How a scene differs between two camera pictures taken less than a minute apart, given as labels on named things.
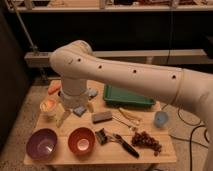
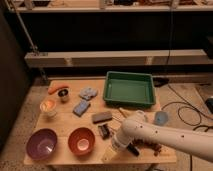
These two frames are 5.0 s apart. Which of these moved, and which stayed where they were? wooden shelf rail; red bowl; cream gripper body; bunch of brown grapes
Moved: cream gripper body
Stayed: bunch of brown grapes; wooden shelf rail; red bowl
